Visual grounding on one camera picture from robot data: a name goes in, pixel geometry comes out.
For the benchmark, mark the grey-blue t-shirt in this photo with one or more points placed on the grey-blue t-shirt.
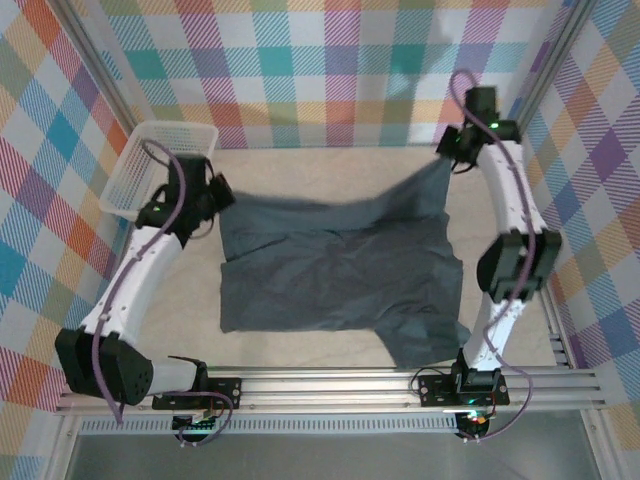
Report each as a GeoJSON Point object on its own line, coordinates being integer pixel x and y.
{"type": "Point", "coordinates": [340, 280]}

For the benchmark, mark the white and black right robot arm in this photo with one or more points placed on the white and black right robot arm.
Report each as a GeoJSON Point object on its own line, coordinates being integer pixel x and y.
{"type": "Point", "coordinates": [505, 190]}

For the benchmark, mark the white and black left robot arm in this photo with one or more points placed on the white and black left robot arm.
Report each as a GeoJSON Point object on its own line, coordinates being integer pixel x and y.
{"type": "Point", "coordinates": [135, 285]}

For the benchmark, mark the white plastic mesh basket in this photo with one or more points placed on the white plastic mesh basket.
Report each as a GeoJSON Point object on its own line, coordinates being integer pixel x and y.
{"type": "Point", "coordinates": [145, 150]}

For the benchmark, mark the aluminium frame post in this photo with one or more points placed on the aluminium frame post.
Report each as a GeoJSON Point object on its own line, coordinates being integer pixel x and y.
{"type": "Point", "coordinates": [543, 75]}
{"type": "Point", "coordinates": [97, 62]}

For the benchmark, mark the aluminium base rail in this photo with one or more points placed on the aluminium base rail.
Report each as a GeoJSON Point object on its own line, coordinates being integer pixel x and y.
{"type": "Point", "coordinates": [325, 390]}

